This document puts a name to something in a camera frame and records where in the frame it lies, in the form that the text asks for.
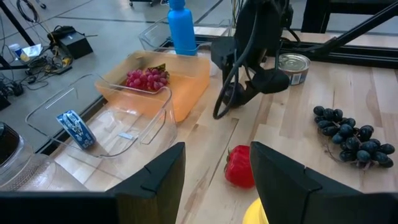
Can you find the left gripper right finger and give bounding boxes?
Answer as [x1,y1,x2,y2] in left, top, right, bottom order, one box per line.
[249,141,398,224]

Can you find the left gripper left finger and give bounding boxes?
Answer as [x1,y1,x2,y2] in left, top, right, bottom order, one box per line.
[0,142,187,224]

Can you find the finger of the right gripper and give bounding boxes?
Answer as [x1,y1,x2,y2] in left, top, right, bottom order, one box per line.
[238,68,290,108]
[211,35,238,94]

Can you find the silver can with red label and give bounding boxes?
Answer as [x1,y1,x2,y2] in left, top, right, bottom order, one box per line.
[277,52,312,86]

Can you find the dark round fruit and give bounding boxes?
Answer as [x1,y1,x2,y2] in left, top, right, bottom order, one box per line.
[221,82,246,109]

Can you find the yellow water bottle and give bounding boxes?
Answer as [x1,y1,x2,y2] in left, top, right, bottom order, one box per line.
[242,197,270,224]

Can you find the blue water bottle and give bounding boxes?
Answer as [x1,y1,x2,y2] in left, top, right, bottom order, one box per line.
[167,0,198,57]

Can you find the red toy strawberry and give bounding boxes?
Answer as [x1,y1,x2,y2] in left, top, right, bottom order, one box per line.
[224,144,256,189]

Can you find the dark grape bunch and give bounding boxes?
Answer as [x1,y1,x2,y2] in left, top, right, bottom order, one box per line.
[313,105,396,170]

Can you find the orange plastic bin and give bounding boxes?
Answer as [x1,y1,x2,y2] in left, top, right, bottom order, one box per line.
[95,50,211,123]

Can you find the clear plastic bin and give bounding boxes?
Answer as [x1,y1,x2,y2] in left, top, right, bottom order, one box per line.
[138,17,233,54]
[25,73,178,159]

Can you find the red grape bunch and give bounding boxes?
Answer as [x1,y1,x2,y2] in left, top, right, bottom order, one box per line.
[125,63,170,92]

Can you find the blue and white can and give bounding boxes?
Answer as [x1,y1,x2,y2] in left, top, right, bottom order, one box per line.
[55,109,96,150]

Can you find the black equipment box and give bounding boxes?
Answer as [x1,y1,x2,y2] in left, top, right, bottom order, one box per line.
[47,25,94,60]

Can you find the white paper sheet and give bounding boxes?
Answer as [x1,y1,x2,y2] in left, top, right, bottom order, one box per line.
[22,43,44,58]

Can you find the white plastic bottle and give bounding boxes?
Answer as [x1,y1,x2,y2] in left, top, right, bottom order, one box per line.
[8,42,31,62]

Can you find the black tripod stand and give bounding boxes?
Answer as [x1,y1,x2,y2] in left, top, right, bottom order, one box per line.
[0,0,35,71]

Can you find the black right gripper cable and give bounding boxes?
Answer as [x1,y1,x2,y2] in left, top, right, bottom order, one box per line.
[213,12,259,121]

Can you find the tangled floor cables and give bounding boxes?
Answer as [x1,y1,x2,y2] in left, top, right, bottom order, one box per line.
[0,46,74,108]

